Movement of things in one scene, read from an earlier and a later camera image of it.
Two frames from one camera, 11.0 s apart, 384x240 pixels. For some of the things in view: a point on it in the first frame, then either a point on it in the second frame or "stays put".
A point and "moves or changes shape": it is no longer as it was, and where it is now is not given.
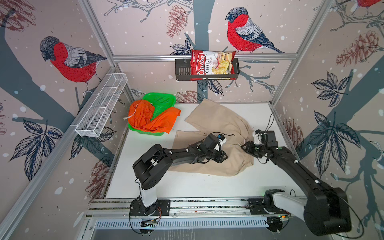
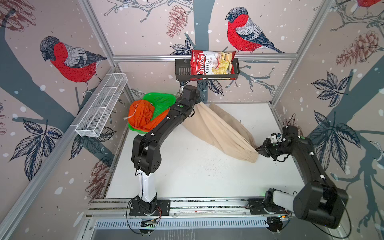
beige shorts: x=210 y=118 moves or changes shape
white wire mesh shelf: x=94 y=119 stays put
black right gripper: x=247 y=147 -> x=263 y=149
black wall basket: x=183 y=72 stays put
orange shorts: x=140 y=112 stays put
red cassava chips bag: x=207 y=62 stays put
